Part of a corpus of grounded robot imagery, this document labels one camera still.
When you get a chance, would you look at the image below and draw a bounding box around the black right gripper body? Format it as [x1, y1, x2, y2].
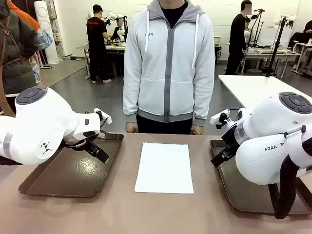
[220, 123, 241, 147]

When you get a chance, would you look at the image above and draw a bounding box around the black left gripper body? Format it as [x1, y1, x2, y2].
[73, 131, 101, 142]

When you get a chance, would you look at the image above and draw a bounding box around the white A4 paper stack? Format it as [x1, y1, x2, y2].
[134, 142, 195, 195]

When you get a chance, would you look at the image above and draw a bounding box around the person's left forearm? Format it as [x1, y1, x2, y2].
[193, 73, 215, 127]

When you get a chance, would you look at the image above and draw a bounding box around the person's right forearm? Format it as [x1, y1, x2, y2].
[122, 70, 140, 123]

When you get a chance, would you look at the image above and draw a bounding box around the person's right hand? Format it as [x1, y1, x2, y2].
[125, 121, 139, 134]

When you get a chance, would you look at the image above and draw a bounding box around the brown plastic serving tray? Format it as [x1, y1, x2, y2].
[18, 131, 124, 198]
[209, 139, 312, 215]

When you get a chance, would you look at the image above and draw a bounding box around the white side table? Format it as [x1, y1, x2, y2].
[218, 75, 312, 115]

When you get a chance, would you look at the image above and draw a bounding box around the person in grey hoodie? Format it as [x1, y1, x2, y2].
[122, 0, 215, 135]

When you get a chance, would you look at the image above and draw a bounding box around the white background desk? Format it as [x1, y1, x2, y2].
[240, 47, 302, 76]

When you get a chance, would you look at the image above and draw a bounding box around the grey background work table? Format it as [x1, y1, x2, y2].
[77, 43, 125, 80]

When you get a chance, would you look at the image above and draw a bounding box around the black tripod stand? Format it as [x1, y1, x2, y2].
[264, 17, 287, 78]

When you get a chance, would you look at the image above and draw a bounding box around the man in black T-shirt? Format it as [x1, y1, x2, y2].
[86, 4, 113, 84]

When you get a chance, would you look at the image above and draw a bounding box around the bystander in black clothes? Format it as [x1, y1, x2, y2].
[224, 0, 253, 76]
[289, 20, 312, 49]

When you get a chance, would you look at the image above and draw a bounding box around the blue patterned cloth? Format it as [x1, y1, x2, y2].
[29, 26, 54, 83]

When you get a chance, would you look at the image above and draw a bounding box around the seated person in black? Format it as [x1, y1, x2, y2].
[111, 19, 126, 42]

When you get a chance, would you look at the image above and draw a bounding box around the seated person in white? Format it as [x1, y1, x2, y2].
[243, 17, 252, 46]

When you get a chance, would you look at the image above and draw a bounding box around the white tower air conditioner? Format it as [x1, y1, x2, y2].
[33, 0, 60, 65]

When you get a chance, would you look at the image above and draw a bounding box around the dark green padded jacket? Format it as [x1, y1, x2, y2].
[0, 0, 41, 117]

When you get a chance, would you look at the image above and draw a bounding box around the black articulated stand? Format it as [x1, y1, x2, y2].
[250, 8, 266, 47]

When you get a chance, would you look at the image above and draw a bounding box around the white device on tripod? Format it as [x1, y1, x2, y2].
[274, 14, 297, 28]

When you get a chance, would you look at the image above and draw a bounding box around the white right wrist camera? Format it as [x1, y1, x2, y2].
[210, 109, 231, 130]

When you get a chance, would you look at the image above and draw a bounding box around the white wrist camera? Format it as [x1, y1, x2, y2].
[210, 109, 231, 130]
[93, 107, 112, 127]

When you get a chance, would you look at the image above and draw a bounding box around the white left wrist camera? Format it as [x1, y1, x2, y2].
[93, 107, 112, 127]

